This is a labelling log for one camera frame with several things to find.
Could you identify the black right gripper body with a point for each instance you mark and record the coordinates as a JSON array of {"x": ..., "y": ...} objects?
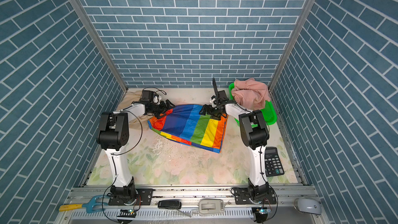
[{"x": 215, "y": 112}]

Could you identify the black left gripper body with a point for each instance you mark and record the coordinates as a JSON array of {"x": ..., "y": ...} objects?
[{"x": 157, "y": 109}]

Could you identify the colourful striped shorts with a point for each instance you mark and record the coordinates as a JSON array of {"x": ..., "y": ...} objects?
[{"x": 183, "y": 124}]

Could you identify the beige drawstring shorts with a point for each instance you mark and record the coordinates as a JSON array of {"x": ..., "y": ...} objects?
[{"x": 135, "y": 123}]

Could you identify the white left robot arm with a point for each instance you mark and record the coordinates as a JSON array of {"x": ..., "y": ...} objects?
[{"x": 113, "y": 136}]

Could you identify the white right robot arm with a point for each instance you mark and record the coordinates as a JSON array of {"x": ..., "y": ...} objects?
[{"x": 254, "y": 132}]

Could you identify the pink cloth in basket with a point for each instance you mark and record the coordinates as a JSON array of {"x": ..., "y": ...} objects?
[{"x": 251, "y": 94}]

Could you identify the green plastic basket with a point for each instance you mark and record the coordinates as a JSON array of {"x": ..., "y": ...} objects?
[{"x": 268, "y": 111}]

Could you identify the black calculator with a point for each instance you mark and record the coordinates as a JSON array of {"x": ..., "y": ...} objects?
[{"x": 273, "y": 164}]

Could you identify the black car key fob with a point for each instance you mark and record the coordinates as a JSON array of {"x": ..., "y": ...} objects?
[{"x": 170, "y": 204}]

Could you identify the left green lit circuit board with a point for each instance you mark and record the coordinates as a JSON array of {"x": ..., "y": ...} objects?
[{"x": 126, "y": 216}]

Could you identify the green lit circuit board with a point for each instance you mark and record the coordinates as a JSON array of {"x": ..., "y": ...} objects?
[
  {"x": 260, "y": 214},
  {"x": 126, "y": 216}
]

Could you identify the right green lit circuit board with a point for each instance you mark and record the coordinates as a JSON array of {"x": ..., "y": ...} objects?
[{"x": 260, "y": 214}]

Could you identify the white computer mouse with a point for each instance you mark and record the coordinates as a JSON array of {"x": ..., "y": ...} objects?
[{"x": 307, "y": 206}]

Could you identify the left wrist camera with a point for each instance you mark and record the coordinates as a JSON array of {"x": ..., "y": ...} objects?
[{"x": 149, "y": 96}]

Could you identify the blue yellow handled tool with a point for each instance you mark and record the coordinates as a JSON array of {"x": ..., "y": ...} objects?
[{"x": 93, "y": 206}]

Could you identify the aluminium left corner post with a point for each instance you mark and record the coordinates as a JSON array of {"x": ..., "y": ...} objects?
[{"x": 87, "y": 23}]

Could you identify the aluminium corner post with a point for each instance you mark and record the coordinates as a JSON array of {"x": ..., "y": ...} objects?
[
  {"x": 292, "y": 40},
  {"x": 87, "y": 23}
]

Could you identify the aluminium right corner post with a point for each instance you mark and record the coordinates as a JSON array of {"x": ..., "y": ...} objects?
[{"x": 292, "y": 40}]

